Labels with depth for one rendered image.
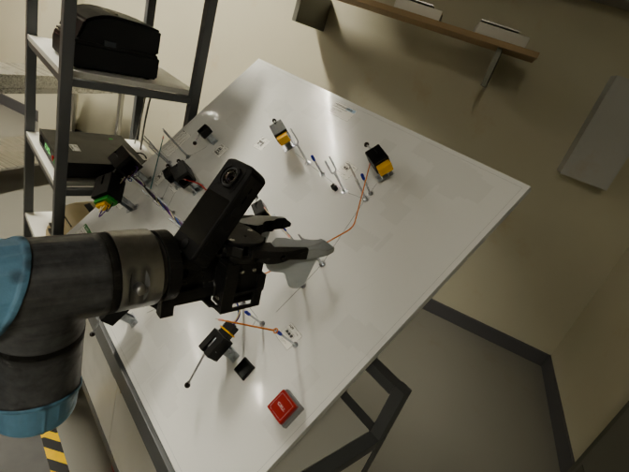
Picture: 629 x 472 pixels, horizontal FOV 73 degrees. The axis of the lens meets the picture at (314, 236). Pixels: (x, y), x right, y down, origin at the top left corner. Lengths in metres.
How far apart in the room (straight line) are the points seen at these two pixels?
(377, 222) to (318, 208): 0.18
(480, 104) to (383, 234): 2.47
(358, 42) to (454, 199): 2.64
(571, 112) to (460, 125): 0.72
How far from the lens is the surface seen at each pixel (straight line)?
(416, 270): 1.00
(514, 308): 3.83
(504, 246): 3.63
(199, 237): 0.43
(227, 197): 0.43
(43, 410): 0.47
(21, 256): 0.38
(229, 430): 1.05
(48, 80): 3.90
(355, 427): 1.43
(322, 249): 0.50
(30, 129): 2.27
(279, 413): 0.96
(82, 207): 2.10
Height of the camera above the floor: 1.80
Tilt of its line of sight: 25 degrees down
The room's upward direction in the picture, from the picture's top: 19 degrees clockwise
